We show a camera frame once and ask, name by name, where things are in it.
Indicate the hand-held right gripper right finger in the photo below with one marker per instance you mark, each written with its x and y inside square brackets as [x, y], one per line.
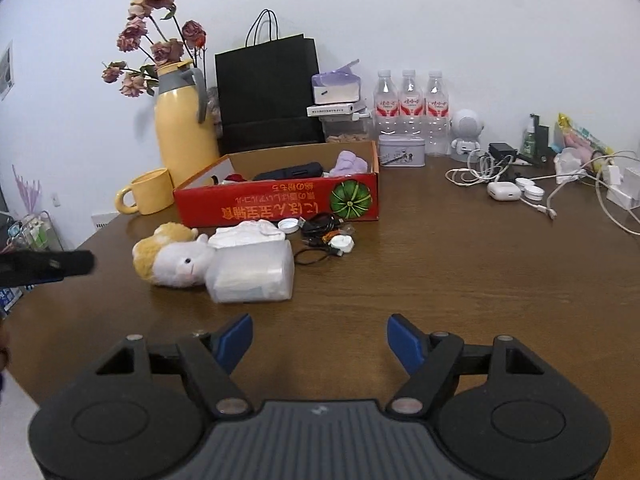
[402, 342]

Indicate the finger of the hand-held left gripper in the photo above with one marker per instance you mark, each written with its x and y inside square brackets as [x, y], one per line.
[45, 263]

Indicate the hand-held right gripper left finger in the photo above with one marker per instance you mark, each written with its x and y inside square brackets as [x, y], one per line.
[235, 342]

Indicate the wet wipes pack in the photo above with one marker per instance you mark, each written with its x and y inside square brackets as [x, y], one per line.
[252, 267]

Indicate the plush sheep toy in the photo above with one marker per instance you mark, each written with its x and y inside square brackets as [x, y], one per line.
[175, 257]

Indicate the red cardboard box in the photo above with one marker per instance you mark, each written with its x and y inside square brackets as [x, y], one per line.
[270, 205]

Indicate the red rose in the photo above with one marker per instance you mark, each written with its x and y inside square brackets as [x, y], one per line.
[234, 178]

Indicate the purple fuzzy scrunchie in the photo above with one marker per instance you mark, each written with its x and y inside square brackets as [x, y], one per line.
[350, 164]

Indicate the small white round device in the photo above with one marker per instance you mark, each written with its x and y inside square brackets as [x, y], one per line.
[341, 245]

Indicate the yellow mug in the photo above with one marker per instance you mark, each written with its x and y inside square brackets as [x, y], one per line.
[147, 192]

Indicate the white round cap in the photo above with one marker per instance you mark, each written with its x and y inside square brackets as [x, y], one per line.
[288, 226]

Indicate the dark pouch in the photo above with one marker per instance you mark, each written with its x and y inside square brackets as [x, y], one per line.
[287, 172]

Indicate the white earbuds case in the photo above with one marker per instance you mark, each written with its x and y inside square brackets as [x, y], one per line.
[504, 191]

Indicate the yellow thermos jug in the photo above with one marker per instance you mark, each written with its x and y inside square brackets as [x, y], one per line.
[182, 135]

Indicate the grey tin box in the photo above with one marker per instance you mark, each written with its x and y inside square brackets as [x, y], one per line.
[401, 151]

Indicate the round white case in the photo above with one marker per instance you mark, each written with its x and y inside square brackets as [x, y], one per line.
[531, 189]

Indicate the black charger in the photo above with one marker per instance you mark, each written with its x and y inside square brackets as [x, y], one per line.
[502, 150]

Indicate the white robot toy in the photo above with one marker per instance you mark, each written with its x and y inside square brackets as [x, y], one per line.
[467, 132]

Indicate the clear snack container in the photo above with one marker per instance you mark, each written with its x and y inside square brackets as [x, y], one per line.
[347, 129]

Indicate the green spray bottle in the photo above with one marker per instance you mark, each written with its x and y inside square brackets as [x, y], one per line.
[528, 140]

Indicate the water bottle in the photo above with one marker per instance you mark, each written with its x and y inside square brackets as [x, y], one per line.
[386, 97]
[410, 97]
[436, 105]

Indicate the flat white box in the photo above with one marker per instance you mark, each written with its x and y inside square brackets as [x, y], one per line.
[335, 109]

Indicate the black stand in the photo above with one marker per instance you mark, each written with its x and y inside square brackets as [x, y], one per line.
[542, 137]

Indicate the black paper bag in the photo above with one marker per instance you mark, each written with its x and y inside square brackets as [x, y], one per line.
[267, 95]

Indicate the dried pink flowers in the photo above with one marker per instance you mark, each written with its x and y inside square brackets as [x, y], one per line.
[150, 35]

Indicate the purple tissue pack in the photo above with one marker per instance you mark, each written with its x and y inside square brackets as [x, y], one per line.
[336, 85]

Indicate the white charger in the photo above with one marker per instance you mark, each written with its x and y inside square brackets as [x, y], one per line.
[622, 185]

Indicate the colourful snack packet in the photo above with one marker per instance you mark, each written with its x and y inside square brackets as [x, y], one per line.
[582, 135]

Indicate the wall poster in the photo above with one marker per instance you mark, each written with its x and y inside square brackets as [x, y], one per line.
[6, 72]

